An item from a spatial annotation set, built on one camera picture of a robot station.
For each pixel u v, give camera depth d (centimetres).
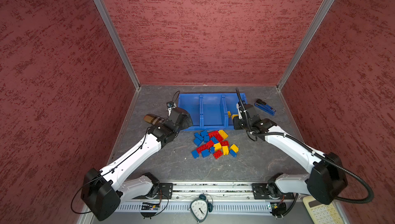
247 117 63
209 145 88
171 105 69
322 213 67
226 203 71
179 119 59
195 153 87
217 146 87
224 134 94
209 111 107
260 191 74
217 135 93
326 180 41
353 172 37
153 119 96
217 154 85
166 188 75
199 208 67
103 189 38
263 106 107
